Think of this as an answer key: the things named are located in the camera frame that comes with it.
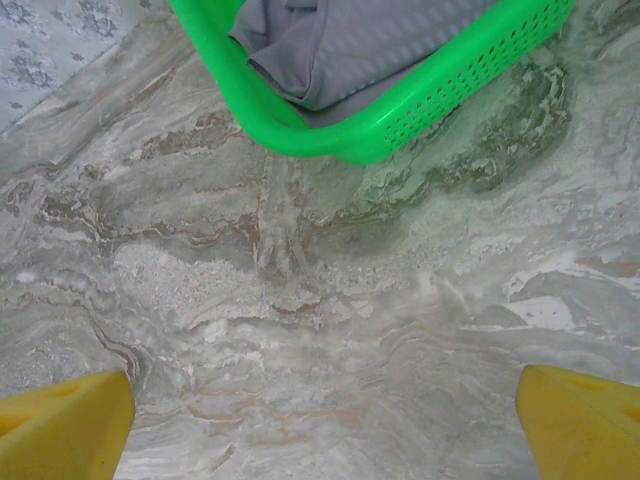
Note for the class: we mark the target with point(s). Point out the green plastic basket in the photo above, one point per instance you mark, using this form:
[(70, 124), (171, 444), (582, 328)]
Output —
[(280, 135)]

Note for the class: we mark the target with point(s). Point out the grey skirt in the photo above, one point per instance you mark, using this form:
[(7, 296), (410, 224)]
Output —
[(375, 50)]

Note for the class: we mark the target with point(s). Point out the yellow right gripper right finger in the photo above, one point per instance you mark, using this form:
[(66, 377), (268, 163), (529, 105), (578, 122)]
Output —
[(585, 430)]

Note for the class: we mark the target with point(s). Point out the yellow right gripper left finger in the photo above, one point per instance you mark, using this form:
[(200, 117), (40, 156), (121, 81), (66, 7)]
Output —
[(60, 430)]

